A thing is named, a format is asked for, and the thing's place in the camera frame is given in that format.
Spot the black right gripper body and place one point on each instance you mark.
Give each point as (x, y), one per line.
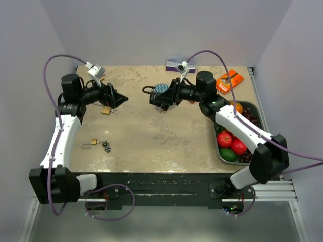
(178, 92)

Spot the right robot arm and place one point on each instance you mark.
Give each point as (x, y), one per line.
(269, 152)

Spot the red apple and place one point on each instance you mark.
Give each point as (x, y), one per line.
(224, 140)
(238, 147)

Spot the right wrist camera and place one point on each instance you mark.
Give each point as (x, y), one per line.
(183, 69)

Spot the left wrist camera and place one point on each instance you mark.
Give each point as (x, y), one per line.
(96, 71)

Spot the small brass padlock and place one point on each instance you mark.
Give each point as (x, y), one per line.
(89, 145)

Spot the brass padlock with keys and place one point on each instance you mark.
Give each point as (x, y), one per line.
(108, 110)

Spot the aluminium rail frame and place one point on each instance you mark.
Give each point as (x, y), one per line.
(274, 217)

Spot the black padlock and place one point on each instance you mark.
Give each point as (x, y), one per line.
(150, 90)

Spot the red apple left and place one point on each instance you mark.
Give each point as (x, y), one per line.
(224, 140)

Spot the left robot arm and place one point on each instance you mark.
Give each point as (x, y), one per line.
(53, 182)

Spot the black-headed key bunch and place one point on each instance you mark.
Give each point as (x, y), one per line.
(163, 109)

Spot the green avocado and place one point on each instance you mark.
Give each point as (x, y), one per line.
(228, 155)

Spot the blue zigzag pouch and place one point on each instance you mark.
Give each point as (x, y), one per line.
(161, 87)

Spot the dark grapes bunch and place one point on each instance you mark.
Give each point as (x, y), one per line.
(249, 116)

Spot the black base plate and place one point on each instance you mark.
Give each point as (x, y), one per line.
(165, 189)

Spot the toy pineapple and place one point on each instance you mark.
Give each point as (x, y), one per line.
(239, 107)

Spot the grey fruit tray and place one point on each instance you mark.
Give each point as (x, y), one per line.
(246, 158)

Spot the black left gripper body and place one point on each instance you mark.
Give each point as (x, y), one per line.
(107, 100)

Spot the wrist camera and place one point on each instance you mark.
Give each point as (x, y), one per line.
(183, 69)
(96, 71)

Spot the purple white box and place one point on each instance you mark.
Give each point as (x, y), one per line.
(170, 66)

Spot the red apple right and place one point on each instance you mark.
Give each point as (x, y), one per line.
(238, 147)

